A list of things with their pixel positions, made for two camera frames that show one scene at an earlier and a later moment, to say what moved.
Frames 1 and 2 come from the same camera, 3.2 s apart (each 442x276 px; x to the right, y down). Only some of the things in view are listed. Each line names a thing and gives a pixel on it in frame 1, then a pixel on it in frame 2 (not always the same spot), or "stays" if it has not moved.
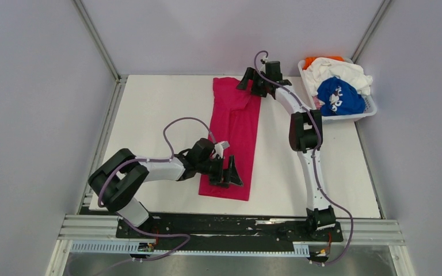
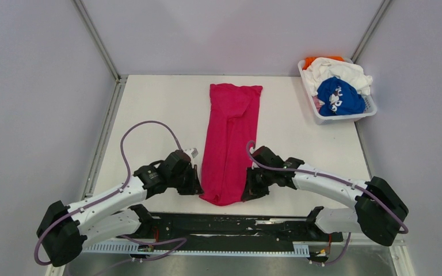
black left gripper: x=224 y=177 to x=195 y=187
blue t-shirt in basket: x=336 y=96 stays
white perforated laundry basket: x=370 y=108 stays
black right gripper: x=251 y=73 to x=251 y=191
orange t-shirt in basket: x=308 y=61 stays
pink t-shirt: x=236 y=115 stays
